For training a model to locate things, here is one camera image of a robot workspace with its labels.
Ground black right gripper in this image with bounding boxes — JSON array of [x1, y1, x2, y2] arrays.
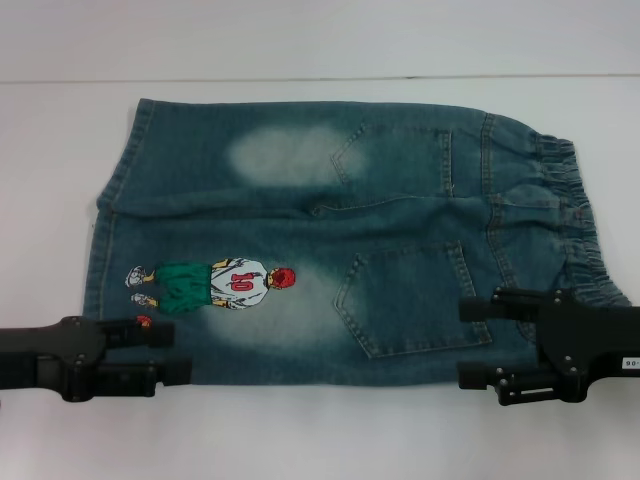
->
[[456, 286, 640, 407]]

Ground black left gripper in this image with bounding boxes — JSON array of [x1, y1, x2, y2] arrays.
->
[[0, 314, 194, 404]]

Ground blue denim shorts with print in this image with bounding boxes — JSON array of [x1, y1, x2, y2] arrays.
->
[[82, 97, 632, 390]]

